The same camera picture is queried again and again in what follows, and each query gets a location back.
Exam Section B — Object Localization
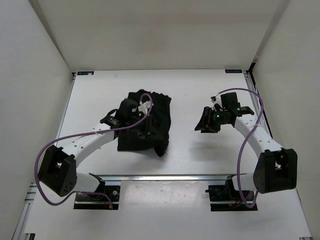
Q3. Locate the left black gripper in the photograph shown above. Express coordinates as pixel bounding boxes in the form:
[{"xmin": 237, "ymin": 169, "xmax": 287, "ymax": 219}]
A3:
[{"xmin": 125, "ymin": 112, "xmax": 163, "ymax": 140}]

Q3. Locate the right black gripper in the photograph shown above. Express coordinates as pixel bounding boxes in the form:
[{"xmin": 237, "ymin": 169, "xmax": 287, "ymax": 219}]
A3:
[{"xmin": 194, "ymin": 106, "xmax": 230, "ymax": 134}]

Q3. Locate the black pleated skirt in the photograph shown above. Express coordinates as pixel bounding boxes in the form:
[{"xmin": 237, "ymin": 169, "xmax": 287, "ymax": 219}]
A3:
[{"xmin": 117, "ymin": 89, "xmax": 172, "ymax": 157}]

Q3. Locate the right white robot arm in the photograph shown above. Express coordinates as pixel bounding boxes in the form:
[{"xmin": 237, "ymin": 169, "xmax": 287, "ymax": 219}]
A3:
[{"xmin": 195, "ymin": 92, "xmax": 298, "ymax": 200}]

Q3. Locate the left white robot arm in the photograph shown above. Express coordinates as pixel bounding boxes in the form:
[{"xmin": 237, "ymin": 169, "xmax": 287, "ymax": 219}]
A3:
[{"xmin": 34, "ymin": 94, "xmax": 153, "ymax": 200}]

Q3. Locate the right blue corner sticker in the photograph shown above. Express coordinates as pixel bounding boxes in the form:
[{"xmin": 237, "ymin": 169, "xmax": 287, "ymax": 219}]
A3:
[{"xmin": 225, "ymin": 69, "xmax": 243, "ymax": 74}]

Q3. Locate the blue corner sticker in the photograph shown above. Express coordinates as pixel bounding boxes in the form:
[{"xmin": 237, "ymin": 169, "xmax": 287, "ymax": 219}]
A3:
[
  {"xmin": 225, "ymin": 69, "xmax": 243, "ymax": 74},
  {"xmin": 77, "ymin": 71, "xmax": 94, "ymax": 76}
]

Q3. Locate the left blue corner sticker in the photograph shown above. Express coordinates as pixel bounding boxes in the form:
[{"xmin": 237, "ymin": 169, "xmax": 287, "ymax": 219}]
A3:
[{"xmin": 77, "ymin": 71, "xmax": 94, "ymax": 76}]

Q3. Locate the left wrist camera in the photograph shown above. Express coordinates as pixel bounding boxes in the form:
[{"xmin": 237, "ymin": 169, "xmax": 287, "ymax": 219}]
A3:
[{"xmin": 138, "ymin": 100, "xmax": 154, "ymax": 115}]

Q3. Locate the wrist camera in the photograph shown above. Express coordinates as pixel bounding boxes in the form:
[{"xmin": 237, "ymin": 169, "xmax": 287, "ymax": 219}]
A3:
[
  {"xmin": 210, "ymin": 95, "xmax": 223, "ymax": 112},
  {"xmin": 138, "ymin": 100, "xmax": 154, "ymax": 115}
]

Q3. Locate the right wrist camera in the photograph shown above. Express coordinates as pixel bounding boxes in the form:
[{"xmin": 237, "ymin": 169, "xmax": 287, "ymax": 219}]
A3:
[{"xmin": 210, "ymin": 95, "xmax": 223, "ymax": 112}]

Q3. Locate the aluminium frame rail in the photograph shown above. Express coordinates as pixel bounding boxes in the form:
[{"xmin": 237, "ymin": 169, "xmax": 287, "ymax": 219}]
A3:
[{"xmin": 243, "ymin": 71, "xmax": 261, "ymax": 115}]

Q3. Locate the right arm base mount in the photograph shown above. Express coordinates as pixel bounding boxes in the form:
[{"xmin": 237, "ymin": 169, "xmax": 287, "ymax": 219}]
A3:
[{"xmin": 205, "ymin": 179, "xmax": 258, "ymax": 212}]

